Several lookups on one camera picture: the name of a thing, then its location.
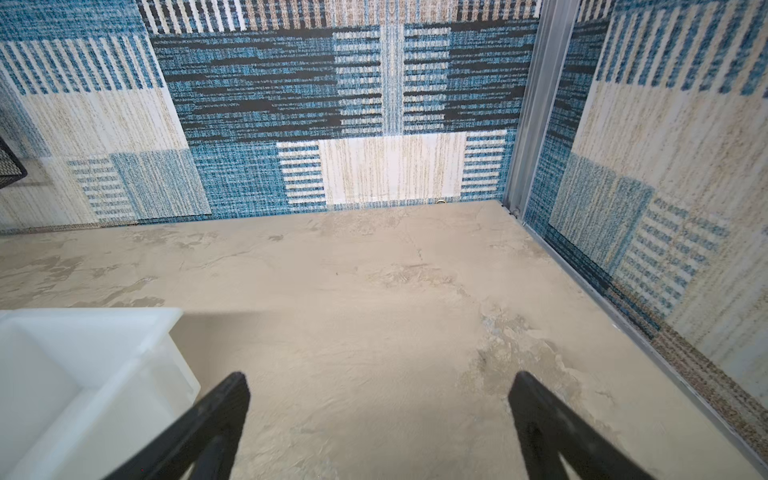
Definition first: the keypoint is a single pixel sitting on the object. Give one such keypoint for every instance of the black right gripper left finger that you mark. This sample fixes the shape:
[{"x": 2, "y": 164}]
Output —
[{"x": 202, "y": 443}]

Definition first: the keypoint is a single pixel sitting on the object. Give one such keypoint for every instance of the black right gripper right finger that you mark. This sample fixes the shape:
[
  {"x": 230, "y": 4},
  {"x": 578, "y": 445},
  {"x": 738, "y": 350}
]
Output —
[{"x": 552, "y": 435}]

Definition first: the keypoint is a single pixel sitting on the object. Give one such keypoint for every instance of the white right plastic bin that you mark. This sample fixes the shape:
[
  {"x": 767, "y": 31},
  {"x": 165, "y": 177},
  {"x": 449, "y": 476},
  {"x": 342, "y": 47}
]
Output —
[{"x": 85, "y": 389}]

